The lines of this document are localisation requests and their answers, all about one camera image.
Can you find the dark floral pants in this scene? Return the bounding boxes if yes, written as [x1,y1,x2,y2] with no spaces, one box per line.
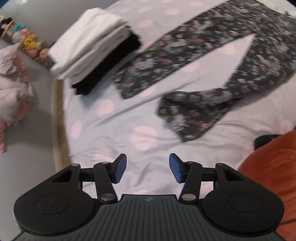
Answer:
[114,1,295,142]

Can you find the folded black clothes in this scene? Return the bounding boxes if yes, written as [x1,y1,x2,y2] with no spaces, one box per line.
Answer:
[72,31,141,95]

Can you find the folded white clothes stack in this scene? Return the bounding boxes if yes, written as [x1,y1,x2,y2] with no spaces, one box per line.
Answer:
[48,8,131,83]

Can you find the orange sleeve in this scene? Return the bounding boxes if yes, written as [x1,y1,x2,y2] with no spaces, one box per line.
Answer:
[238,130,295,240]

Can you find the pink dotted bed sheet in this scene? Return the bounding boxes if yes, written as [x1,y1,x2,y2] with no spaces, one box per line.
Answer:
[52,0,296,197]

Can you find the hanging plush toy organizer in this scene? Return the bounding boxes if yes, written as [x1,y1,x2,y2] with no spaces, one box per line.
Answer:
[1,16,54,69]

